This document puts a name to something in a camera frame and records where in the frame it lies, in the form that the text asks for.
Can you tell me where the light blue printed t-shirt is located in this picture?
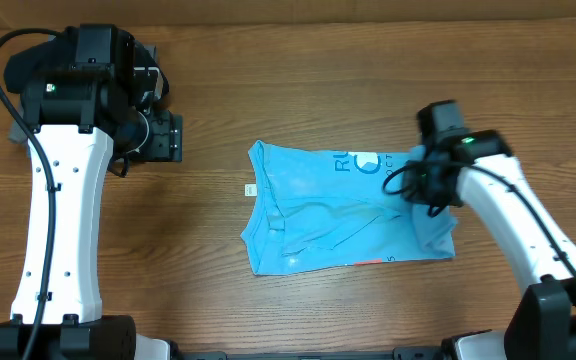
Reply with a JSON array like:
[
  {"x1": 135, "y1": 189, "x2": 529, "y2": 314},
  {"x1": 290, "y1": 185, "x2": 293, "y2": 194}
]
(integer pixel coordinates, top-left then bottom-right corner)
[{"x1": 241, "y1": 141, "x2": 457, "y2": 275}]

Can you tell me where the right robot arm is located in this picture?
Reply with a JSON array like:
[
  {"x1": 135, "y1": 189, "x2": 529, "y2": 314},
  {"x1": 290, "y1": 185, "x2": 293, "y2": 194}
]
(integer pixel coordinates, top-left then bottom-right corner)
[{"x1": 404, "y1": 100, "x2": 576, "y2": 360}]

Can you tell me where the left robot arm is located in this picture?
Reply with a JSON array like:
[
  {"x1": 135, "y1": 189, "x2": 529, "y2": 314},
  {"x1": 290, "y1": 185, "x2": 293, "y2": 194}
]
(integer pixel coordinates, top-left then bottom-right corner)
[{"x1": 0, "y1": 24, "x2": 183, "y2": 360}]

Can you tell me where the black folded t-shirt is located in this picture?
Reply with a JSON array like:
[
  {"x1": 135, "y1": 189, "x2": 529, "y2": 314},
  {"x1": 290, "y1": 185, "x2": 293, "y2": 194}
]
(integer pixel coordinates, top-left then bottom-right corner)
[{"x1": 4, "y1": 35, "x2": 74, "y2": 94}]

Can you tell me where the grey folded t-shirt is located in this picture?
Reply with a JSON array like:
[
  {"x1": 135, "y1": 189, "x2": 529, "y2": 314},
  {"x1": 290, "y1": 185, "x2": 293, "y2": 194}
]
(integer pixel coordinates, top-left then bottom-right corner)
[{"x1": 8, "y1": 44, "x2": 159, "y2": 146}]

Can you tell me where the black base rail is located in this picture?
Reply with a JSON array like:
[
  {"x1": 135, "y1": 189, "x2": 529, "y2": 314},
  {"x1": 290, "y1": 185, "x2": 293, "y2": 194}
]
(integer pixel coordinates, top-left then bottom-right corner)
[{"x1": 171, "y1": 346, "x2": 451, "y2": 360}]

